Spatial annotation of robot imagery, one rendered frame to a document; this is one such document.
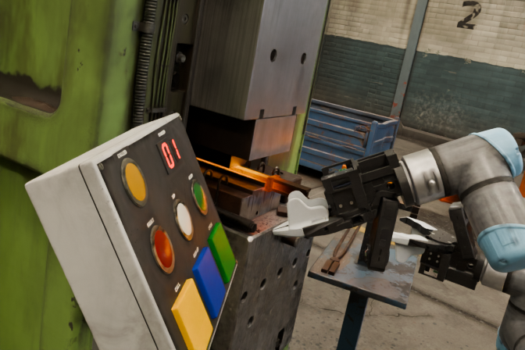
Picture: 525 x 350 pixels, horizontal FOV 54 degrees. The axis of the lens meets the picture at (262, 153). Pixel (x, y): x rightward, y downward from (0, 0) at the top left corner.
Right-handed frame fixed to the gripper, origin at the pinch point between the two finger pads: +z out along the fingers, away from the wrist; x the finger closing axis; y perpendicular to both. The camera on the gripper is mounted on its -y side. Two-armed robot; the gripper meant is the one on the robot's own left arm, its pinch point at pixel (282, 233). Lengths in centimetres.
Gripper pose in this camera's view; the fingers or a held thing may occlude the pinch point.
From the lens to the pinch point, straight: 79.8
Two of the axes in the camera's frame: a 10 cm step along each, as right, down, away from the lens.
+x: -0.9, 2.2, -9.7
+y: -3.4, -9.2, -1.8
